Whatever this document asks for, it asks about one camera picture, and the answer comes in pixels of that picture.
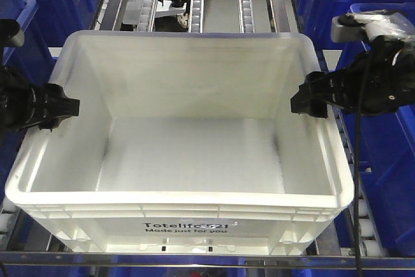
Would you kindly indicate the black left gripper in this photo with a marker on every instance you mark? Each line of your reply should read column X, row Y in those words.
column 24, row 104

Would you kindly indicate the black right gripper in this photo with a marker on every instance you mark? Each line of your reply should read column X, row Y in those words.
column 386, row 70

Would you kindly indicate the white translucent plastic bin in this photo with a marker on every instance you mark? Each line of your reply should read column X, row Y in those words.
column 184, row 143

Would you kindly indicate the blue bin left side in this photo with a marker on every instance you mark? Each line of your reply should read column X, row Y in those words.
column 34, row 61

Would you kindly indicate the large blue plastic bin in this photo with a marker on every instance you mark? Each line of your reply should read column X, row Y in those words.
column 387, row 158

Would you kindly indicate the roller track centre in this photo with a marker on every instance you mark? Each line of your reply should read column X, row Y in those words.
column 196, row 16

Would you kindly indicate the grey roller conveyor track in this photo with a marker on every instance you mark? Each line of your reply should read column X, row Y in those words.
column 357, row 216

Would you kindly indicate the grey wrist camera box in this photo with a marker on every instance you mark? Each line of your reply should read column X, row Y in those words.
column 368, row 25

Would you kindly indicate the steel shelf front rail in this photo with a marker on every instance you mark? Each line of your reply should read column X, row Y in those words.
column 172, row 260

